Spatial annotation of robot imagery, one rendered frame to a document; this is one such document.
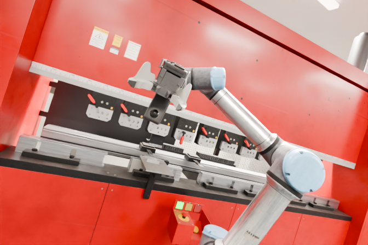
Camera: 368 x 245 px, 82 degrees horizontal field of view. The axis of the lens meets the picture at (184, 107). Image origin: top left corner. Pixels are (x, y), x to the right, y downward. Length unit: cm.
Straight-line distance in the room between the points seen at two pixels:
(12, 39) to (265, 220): 127
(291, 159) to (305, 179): 6
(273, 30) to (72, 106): 176
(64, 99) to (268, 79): 168
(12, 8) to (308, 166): 135
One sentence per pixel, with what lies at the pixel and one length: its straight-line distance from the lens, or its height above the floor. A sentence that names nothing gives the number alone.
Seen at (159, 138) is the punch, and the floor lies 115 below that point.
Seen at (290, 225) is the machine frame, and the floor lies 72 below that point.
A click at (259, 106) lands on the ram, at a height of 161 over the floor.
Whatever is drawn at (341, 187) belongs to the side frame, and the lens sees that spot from 300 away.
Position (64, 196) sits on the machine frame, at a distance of 150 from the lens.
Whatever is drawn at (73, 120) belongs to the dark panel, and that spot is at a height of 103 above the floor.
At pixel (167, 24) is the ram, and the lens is 154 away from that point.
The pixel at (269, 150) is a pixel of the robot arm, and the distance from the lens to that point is 83.
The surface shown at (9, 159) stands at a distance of 147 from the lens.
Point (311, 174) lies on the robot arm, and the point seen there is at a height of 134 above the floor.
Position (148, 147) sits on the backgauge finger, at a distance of 175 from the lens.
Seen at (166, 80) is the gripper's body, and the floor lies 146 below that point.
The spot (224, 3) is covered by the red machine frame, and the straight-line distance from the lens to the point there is 174.
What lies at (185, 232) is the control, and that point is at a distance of 140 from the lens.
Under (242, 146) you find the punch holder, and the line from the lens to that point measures 184.
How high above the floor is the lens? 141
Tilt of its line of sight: level
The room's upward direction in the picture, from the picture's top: 18 degrees clockwise
